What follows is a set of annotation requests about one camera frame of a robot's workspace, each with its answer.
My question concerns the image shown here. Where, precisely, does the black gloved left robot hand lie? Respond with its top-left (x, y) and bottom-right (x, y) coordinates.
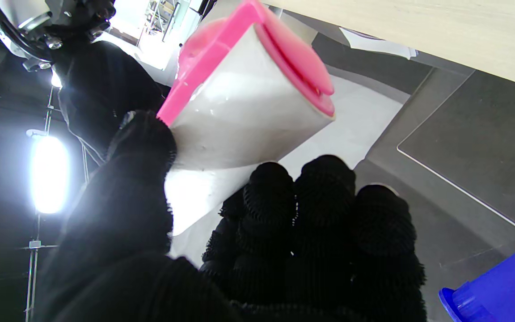
top-left (34, 110), bottom-right (428, 322)

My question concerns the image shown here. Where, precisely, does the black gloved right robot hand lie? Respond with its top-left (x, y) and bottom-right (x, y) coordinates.
top-left (52, 38), bottom-right (171, 157)

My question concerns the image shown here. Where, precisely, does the new white lint refill roll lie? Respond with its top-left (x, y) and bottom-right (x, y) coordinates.
top-left (168, 25), bottom-right (336, 171)

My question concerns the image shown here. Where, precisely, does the bright white lamp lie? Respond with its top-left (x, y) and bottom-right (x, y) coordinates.
top-left (29, 132), bottom-right (71, 215)

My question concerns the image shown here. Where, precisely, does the blue plastic bin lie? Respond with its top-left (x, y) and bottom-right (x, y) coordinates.
top-left (439, 237), bottom-right (515, 322)

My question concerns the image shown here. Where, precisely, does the white paper sheet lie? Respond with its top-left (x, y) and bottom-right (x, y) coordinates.
top-left (340, 27), bottom-right (419, 61)

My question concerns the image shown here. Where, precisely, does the clear floor mat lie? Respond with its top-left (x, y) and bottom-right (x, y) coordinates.
top-left (396, 67), bottom-right (515, 240)

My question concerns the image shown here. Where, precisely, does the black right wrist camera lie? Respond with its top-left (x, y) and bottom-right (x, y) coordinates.
top-left (45, 0), bottom-right (117, 51)

